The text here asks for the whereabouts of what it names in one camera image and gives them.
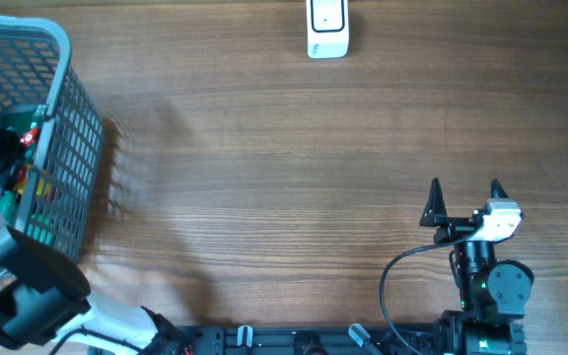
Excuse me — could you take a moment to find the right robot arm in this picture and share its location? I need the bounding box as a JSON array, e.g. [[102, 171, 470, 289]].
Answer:
[[419, 177, 534, 354]]

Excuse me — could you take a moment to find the grey plastic mesh basket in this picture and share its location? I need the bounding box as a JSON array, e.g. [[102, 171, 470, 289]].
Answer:
[[0, 16, 105, 260]]

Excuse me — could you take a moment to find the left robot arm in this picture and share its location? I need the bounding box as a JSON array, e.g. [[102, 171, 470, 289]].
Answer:
[[0, 129, 191, 354]]

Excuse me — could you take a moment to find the black right camera cable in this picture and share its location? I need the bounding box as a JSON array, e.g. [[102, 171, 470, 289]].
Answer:
[[379, 227, 483, 355]]

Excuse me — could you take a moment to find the red stick sachet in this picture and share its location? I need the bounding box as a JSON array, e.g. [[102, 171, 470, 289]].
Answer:
[[20, 125, 39, 147]]

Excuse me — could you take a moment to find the green 3M gloves package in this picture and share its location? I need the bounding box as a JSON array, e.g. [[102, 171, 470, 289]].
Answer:
[[0, 104, 47, 226]]

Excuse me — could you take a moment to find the white barcode scanner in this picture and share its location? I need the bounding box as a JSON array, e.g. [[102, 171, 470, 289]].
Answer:
[[306, 0, 350, 59]]

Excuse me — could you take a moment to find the green cap sauce bottle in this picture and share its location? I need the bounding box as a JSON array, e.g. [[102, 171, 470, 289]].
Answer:
[[14, 164, 31, 195]]

